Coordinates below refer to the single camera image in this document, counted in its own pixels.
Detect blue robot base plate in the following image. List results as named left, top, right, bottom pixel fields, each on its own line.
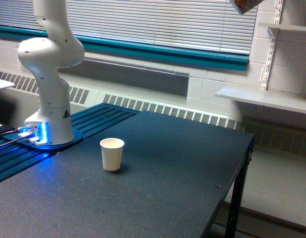
left=2, top=129, right=82, bottom=152

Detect blue slotted aluminium rails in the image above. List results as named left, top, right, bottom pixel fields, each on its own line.
left=0, top=104, right=137, bottom=182

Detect baseboard radiator vent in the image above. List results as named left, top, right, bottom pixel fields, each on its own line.
left=0, top=70, right=306, bottom=157

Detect white lower wall shelf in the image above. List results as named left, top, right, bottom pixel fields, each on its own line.
left=215, top=86, right=306, bottom=114

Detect black table leg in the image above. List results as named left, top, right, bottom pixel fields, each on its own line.
left=225, top=139, right=254, bottom=238

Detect black cable at base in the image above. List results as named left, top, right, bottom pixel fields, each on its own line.
left=0, top=128, right=27, bottom=149

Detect white upper wall shelf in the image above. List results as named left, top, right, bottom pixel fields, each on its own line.
left=259, top=23, right=306, bottom=32

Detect teal window sill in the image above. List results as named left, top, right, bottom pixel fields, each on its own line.
left=0, top=25, right=249, bottom=72

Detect white paper cup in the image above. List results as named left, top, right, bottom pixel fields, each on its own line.
left=100, top=138, right=124, bottom=172

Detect white surface at left edge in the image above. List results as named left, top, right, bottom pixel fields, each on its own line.
left=0, top=79, right=15, bottom=89

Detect clear plastic cup with nuts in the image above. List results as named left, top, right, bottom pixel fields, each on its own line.
left=229, top=0, right=263, bottom=15

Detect white shelf bracket rail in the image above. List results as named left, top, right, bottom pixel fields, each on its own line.
left=260, top=0, right=284, bottom=91

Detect white wall shelf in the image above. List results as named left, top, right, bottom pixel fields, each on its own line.
left=259, top=23, right=306, bottom=32
left=215, top=86, right=306, bottom=114

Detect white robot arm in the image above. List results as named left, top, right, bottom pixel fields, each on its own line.
left=18, top=0, right=84, bottom=146

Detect white window blinds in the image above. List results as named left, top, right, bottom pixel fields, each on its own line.
left=0, top=0, right=257, bottom=56

